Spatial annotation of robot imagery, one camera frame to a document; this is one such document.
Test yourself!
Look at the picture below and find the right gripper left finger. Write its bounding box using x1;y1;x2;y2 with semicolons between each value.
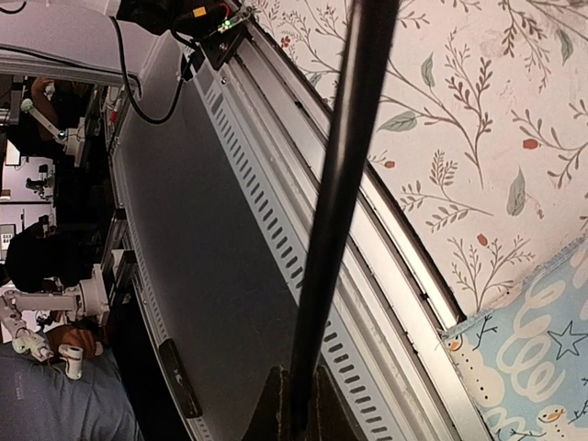
245;366;291;441

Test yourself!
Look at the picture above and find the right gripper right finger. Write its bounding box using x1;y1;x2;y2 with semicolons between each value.
305;365;366;441

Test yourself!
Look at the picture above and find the black tent pole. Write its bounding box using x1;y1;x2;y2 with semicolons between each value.
289;1;400;440

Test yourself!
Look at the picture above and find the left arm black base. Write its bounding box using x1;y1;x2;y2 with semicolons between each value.
116;0;254;71

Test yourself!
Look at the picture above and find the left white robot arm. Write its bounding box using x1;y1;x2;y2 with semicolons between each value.
1;1;122;85

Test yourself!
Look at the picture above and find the blue snowman pattern mat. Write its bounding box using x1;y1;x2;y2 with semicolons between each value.
444;238;587;440

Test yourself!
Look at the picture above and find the person in grey shirt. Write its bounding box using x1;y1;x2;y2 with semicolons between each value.
1;222;143;440

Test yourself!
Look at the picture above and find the aluminium front rail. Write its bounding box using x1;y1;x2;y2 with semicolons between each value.
111;1;490;440

